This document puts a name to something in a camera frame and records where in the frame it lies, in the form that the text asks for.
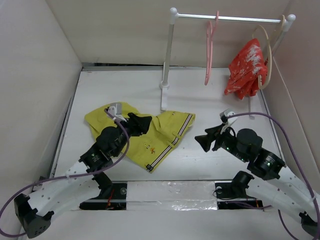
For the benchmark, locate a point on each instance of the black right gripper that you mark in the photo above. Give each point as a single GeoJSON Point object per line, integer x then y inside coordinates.
{"type": "Point", "coordinates": [205, 140]}

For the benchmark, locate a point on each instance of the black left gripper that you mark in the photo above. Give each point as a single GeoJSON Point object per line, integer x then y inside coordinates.
{"type": "Point", "coordinates": [138, 125]}

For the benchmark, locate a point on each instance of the yellow trousers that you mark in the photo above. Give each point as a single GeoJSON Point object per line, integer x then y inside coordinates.
{"type": "Point", "coordinates": [165, 133]}

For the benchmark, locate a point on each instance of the pink plastic hanger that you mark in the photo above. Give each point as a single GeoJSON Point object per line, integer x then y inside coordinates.
{"type": "Point", "coordinates": [210, 30]}

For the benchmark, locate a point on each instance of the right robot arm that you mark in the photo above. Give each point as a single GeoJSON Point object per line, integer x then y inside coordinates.
{"type": "Point", "coordinates": [267, 177]}

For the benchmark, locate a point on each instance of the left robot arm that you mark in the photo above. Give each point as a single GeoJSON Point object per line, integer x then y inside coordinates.
{"type": "Point", "coordinates": [82, 181]}

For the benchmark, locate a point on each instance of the beige wooden hanger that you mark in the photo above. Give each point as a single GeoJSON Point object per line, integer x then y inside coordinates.
{"type": "Point", "coordinates": [267, 52]}

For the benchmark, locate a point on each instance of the silver tape strip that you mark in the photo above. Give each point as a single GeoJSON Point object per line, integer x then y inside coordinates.
{"type": "Point", "coordinates": [171, 196]}

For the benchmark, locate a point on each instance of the red patterned garment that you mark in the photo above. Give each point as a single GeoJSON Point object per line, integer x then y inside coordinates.
{"type": "Point", "coordinates": [245, 70]}

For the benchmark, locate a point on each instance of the white clothes rack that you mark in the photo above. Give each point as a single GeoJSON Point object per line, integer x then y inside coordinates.
{"type": "Point", "coordinates": [174, 15]}

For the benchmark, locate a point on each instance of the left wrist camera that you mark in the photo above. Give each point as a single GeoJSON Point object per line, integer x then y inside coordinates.
{"type": "Point", "coordinates": [114, 112]}

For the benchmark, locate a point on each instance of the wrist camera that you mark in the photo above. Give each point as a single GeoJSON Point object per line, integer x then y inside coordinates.
{"type": "Point", "coordinates": [228, 118]}
{"type": "Point", "coordinates": [114, 112]}

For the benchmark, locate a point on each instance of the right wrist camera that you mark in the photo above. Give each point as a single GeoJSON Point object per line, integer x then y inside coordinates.
{"type": "Point", "coordinates": [228, 118]}

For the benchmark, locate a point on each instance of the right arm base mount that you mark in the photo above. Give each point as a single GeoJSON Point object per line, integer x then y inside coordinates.
{"type": "Point", "coordinates": [231, 195]}

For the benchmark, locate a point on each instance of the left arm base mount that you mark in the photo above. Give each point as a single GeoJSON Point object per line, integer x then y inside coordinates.
{"type": "Point", "coordinates": [112, 195]}

